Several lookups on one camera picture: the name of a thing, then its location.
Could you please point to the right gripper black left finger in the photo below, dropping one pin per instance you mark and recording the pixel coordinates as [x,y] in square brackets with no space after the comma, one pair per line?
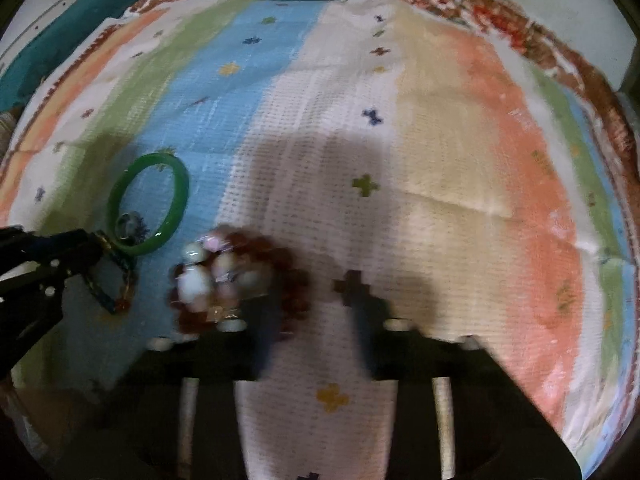
[135,431]

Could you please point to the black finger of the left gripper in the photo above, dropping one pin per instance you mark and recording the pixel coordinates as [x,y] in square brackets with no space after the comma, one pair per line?
[67,254]

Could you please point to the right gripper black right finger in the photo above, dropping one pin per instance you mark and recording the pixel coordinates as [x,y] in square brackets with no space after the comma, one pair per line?
[498,432]

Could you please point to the pale stone bead jewelry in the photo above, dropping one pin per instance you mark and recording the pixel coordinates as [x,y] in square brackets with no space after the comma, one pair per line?
[219,270]

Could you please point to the green jade bangle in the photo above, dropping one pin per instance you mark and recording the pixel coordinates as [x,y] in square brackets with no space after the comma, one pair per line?
[175,213]

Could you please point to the striped colourful woven cloth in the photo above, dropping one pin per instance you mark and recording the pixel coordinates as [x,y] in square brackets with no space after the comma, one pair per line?
[366,147]

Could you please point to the teal pillow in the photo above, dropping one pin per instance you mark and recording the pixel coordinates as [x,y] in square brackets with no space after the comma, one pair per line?
[53,45]

